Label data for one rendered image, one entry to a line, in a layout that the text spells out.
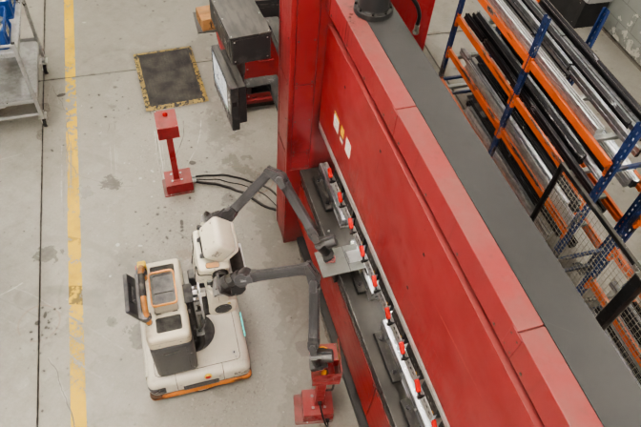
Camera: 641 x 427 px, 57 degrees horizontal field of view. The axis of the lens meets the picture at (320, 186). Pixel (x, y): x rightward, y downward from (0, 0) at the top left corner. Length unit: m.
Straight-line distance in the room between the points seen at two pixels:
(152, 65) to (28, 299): 2.73
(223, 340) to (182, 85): 2.92
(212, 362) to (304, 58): 2.02
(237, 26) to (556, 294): 2.29
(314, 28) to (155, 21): 3.88
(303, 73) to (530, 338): 2.12
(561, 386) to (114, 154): 4.43
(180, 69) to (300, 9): 3.22
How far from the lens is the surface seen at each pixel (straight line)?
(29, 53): 6.35
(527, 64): 4.66
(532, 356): 2.03
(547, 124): 4.62
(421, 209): 2.54
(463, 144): 2.49
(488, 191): 2.35
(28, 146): 5.91
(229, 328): 4.16
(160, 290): 3.63
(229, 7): 3.71
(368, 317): 3.56
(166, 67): 6.39
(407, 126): 2.50
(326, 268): 3.55
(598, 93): 4.48
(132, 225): 5.07
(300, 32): 3.38
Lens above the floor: 4.01
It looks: 50 degrees down
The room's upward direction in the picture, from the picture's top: 6 degrees clockwise
